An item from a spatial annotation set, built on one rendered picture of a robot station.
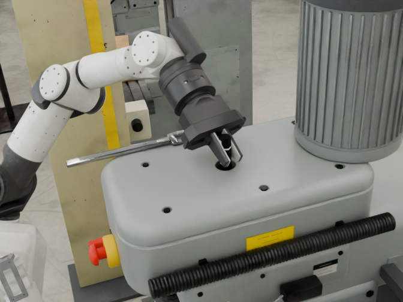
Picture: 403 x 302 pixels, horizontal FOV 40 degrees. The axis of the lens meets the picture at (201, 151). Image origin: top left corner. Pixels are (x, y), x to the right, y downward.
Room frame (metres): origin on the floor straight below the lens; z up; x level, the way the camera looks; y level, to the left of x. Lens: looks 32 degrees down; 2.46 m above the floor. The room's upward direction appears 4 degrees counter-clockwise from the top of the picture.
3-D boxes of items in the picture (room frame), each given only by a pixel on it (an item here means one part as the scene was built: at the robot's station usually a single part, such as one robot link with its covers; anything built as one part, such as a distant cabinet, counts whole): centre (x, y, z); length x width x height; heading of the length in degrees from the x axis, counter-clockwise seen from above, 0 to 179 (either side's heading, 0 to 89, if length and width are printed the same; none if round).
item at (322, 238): (0.72, -0.12, 1.79); 0.45 x 0.04 x 0.04; 107
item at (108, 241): (0.78, 0.18, 1.76); 0.06 x 0.02 x 0.06; 17
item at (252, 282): (0.86, -0.08, 1.68); 0.34 x 0.24 x 0.10; 107
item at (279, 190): (0.85, -0.06, 1.81); 0.47 x 0.26 x 0.16; 107
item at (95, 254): (0.77, 0.20, 1.76); 0.04 x 0.03 x 0.04; 17
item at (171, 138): (0.91, 0.14, 1.89); 0.24 x 0.04 x 0.01; 108
